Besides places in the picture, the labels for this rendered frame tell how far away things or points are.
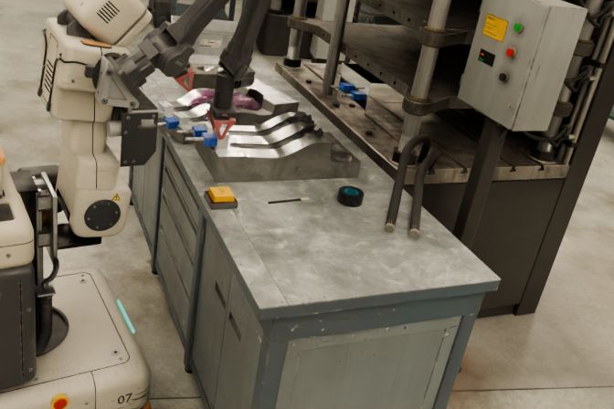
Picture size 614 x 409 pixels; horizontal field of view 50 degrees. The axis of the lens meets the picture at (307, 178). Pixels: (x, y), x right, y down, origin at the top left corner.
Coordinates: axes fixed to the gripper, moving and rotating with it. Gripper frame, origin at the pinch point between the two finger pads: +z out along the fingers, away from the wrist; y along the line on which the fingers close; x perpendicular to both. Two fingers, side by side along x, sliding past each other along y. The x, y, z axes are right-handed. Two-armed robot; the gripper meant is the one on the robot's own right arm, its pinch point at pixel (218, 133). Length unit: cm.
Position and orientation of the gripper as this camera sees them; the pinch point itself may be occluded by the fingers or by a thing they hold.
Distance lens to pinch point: 207.6
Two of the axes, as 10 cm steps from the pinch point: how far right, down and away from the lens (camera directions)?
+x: -9.1, 0.3, -4.2
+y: -3.9, -4.7, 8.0
